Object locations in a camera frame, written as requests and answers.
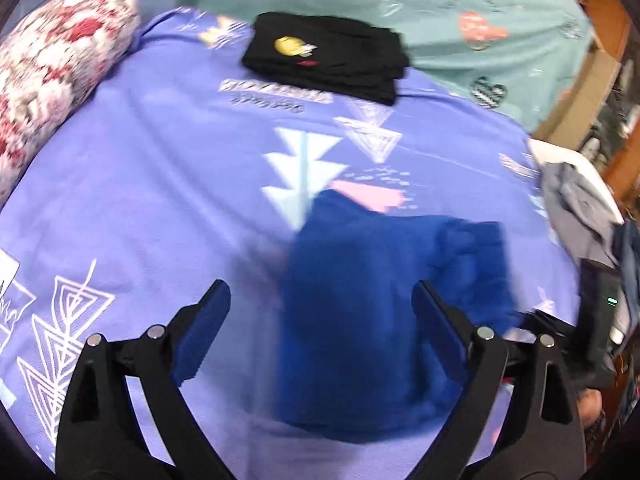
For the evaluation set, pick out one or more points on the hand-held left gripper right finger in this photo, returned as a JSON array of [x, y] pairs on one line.
[[442, 332]]

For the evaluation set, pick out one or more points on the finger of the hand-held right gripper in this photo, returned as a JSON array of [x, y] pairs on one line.
[[545, 322]]

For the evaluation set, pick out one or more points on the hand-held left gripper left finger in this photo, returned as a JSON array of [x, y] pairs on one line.
[[200, 342]]

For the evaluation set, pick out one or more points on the blue pants with red stripes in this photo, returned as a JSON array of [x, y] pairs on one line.
[[370, 310]]

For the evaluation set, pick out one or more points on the folded black pants smiley patch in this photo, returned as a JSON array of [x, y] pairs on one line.
[[325, 65]]

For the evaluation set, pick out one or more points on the person's right hand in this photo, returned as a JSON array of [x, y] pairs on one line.
[[590, 410]]

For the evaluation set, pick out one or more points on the dark blue cloth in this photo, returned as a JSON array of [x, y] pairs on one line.
[[627, 260]]

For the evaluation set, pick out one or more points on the purple printed bed sheet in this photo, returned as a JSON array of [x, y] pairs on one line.
[[150, 200]]

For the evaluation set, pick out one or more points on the wooden cabinet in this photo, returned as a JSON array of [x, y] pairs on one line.
[[600, 60]]

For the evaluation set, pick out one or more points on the red floral quilted pillow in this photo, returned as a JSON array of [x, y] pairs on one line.
[[55, 75]]

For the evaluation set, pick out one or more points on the teal heart print blanket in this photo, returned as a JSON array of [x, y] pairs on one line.
[[410, 5]]

